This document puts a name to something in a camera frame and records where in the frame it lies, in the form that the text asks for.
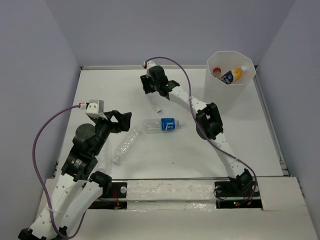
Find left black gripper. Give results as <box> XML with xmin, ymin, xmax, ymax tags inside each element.
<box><xmin>91</xmin><ymin>110</ymin><xmax>133</xmax><ymax>155</ymax></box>

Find clear bottle blue-white cap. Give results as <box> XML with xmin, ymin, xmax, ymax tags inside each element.
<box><xmin>149</xmin><ymin>94</ymin><xmax>162</xmax><ymax>114</ymax></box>

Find blue label water bottle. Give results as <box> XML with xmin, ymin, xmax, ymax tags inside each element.
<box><xmin>142</xmin><ymin>117</ymin><xmax>186</xmax><ymax>134</ymax></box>

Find red cap small bottle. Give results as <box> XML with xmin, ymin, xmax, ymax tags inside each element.
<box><xmin>212</xmin><ymin>67</ymin><xmax>222</xmax><ymax>80</ymax></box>

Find orange juice bottle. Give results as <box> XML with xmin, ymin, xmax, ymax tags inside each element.
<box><xmin>220</xmin><ymin>65</ymin><xmax>248</xmax><ymax>85</ymax></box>

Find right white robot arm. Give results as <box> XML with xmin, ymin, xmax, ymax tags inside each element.
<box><xmin>140</xmin><ymin>61</ymin><xmax>257</xmax><ymax>202</ymax></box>

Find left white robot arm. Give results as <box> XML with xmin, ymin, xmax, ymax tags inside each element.
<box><xmin>18</xmin><ymin>109</ymin><xmax>132</xmax><ymax>240</ymax></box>

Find white octagonal plastic bin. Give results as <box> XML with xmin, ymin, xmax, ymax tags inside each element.
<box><xmin>203</xmin><ymin>50</ymin><xmax>256</xmax><ymax>114</ymax></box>

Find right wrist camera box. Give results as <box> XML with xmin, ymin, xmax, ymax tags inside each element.
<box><xmin>142</xmin><ymin>60</ymin><xmax>157</xmax><ymax>70</ymax></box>

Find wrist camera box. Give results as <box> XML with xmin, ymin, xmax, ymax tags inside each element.
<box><xmin>142</xmin><ymin>60</ymin><xmax>157</xmax><ymax>70</ymax></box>
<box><xmin>85</xmin><ymin>99</ymin><xmax>104</xmax><ymax>119</ymax></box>

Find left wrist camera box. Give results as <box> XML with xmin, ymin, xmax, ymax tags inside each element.
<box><xmin>85</xmin><ymin>99</ymin><xmax>104</xmax><ymax>119</ymax></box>

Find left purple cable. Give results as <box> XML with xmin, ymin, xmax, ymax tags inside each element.
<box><xmin>31</xmin><ymin>104</ymin><xmax>88</xmax><ymax>238</ymax></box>

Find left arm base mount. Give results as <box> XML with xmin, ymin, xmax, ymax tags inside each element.
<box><xmin>89</xmin><ymin>181</ymin><xmax>128</xmax><ymax>210</ymax></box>

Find metal rail front edge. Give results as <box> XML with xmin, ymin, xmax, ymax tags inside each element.
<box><xmin>112</xmin><ymin>177</ymin><xmax>230</xmax><ymax>182</ymax></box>

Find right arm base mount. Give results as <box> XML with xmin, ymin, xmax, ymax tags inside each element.
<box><xmin>213</xmin><ymin>180</ymin><xmax>263</xmax><ymax>210</ymax></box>

